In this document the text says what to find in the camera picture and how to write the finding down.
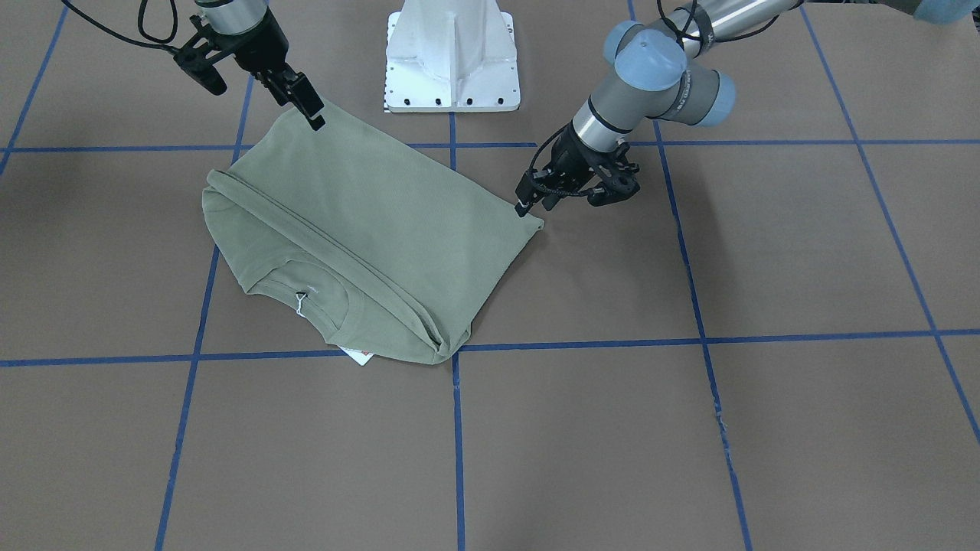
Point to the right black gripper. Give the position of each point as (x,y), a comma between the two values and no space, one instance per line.
(251,48)

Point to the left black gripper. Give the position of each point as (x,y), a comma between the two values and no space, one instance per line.
(570,156)

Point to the olive green long-sleeve shirt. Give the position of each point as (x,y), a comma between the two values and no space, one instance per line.
(380,248)

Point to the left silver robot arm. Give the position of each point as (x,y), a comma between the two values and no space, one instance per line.
(653,76)

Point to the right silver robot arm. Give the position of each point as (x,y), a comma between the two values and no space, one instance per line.
(236,17)

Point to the white paper hang tag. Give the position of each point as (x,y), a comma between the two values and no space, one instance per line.
(360,357)

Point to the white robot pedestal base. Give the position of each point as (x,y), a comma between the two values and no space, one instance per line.
(451,56)

